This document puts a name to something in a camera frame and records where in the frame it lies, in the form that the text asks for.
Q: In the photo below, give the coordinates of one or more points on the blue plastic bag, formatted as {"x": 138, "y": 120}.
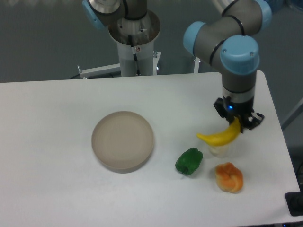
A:
{"x": 276, "y": 5}

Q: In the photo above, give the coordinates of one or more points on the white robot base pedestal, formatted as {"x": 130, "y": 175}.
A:
{"x": 135, "y": 44}

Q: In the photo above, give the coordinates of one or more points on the orange toy bread knot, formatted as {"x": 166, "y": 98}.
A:
{"x": 229, "y": 178}

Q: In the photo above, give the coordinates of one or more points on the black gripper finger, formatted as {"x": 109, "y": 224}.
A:
{"x": 223, "y": 113}
{"x": 250, "y": 121}

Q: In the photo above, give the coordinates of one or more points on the black device at table edge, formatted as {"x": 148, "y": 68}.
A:
{"x": 294, "y": 202}

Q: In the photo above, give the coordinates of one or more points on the white toy garlic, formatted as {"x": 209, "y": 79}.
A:
{"x": 219, "y": 151}

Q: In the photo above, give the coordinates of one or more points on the yellow toy banana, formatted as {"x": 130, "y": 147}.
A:
{"x": 222, "y": 138}

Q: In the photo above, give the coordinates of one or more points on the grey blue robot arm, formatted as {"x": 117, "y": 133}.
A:
{"x": 227, "y": 45}

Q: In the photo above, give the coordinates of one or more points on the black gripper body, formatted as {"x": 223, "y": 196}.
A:
{"x": 241, "y": 110}

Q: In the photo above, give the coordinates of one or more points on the white upright bracket post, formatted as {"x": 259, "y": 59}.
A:
{"x": 197, "y": 64}

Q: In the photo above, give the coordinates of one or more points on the beige round plate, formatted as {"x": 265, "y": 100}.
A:
{"x": 123, "y": 141}

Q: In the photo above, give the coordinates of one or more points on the green toy bell pepper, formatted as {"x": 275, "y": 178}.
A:
{"x": 189, "y": 161}

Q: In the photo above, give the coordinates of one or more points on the white metal bracket frame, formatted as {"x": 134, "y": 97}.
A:
{"x": 114, "y": 68}

